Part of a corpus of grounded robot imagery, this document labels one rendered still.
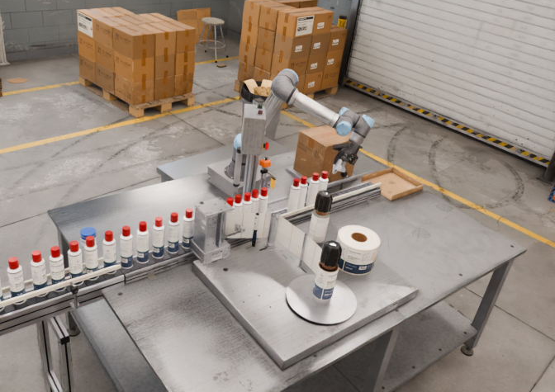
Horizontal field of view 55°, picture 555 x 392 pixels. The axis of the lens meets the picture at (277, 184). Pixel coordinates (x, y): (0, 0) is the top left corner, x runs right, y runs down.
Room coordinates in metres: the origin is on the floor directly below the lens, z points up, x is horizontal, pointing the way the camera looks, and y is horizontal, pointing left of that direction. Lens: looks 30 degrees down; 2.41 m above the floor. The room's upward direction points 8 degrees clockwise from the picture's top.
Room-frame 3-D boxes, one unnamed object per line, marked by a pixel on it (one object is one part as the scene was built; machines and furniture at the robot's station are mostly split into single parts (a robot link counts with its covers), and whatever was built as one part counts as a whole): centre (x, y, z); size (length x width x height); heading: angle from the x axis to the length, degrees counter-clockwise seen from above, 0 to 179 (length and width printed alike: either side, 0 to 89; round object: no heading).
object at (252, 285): (1.90, -0.19, 0.86); 0.80 x 0.67 x 0.05; 132
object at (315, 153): (2.99, -0.28, 0.99); 0.30 x 0.24 x 0.27; 133
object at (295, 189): (2.42, -0.10, 0.98); 0.05 x 0.05 x 0.20
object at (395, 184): (2.99, -0.72, 0.85); 0.30 x 0.26 x 0.04; 132
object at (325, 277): (1.76, -0.26, 1.04); 0.09 x 0.09 x 0.29
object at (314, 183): (2.51, -0.20, 0.98); 0.05 x 0.05 x 0.20
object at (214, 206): (1.96, 0.26, 1.14); 0.14 x 0.11 x 0.01; 132
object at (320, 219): (2.16, -0.23, 1.03); 0.09 x 0.09 x 0.30
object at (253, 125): (2.31, 0.15, 1.38); 0.17 x 0.10 x 0.19; 7
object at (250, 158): (2.40, 0.14, 1.16); 0.04 x 0.04 x 0.67; 42
